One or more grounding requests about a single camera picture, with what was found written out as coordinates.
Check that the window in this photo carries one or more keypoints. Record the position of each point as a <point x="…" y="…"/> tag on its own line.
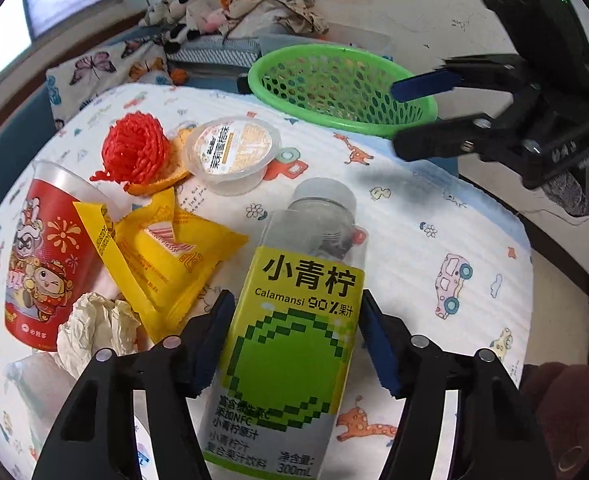
<point x="59" y="5"/>

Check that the pile of beige clothes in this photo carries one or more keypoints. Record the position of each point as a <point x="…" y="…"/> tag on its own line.
<point x="284" y="12"/>

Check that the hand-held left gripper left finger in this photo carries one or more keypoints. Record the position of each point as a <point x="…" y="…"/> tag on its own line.
<point x="210" y="355"/>

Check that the orange peel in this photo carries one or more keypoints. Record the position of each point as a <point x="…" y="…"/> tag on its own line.
<point x="179" y="160"/>

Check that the green label juice bottle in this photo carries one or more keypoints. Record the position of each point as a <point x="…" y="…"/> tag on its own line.
<point x="294" y="360"/>

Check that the blue sofa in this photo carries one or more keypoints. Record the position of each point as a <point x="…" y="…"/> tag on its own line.
<point x="4" y="160"/>

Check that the black and white plush toy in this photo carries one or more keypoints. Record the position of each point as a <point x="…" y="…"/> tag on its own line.
<point x="182" y="15"/>

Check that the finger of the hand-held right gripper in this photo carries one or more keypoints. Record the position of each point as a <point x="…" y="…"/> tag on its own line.
<point x="424" y="85"/>
<point x="439" y="137"/>

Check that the person's dark red clothing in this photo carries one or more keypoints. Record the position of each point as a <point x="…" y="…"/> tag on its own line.
<point x="569" y="420"/>

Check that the red foam fruit net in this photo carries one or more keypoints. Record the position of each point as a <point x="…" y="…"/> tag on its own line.
<point x="134" y="147"/>

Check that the orange fox plush toy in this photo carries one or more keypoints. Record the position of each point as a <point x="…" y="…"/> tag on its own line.
<point x="237" y="2"/>

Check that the green plastic mesh basket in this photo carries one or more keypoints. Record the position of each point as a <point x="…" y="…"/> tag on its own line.
<point x="344" y="122"/>

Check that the yellow stick sachet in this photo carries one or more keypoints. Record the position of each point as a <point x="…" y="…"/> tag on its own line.
<point x="99" y="235"/>

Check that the cartoon print white cloth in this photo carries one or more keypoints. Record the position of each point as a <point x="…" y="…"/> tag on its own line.
<point x="424" y="200"/>

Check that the red cartoon paper cup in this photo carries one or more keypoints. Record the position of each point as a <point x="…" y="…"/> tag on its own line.
<point x="44" y="260"/>

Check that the crumpled white tissue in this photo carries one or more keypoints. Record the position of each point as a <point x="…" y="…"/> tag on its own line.
<point x="94" y="325"/>

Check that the pink plush toy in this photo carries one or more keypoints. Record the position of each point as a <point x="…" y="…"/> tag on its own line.
<point x="212" y="21"/>

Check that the person's right hand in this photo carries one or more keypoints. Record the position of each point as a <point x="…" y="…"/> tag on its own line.
<point x="569" y="192"/>

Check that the large butterfly print pillow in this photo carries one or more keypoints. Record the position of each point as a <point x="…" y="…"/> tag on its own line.
<point x="94" y="70"/>

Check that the grey plush toy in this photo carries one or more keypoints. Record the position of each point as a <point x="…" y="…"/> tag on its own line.
<point x="155" y="12"/>

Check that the black white woven bag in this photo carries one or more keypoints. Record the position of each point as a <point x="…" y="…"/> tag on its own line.
<point x="214" y="52"/>

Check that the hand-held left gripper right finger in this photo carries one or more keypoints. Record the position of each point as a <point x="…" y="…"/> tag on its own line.
<point x="382" y="355"/>

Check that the clear pudding cup orange lid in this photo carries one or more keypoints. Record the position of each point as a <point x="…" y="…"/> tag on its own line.
<point x="234" y="147"/>

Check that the yellow snack packet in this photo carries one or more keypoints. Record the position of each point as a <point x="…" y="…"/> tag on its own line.
<point x="184" y="260"/>

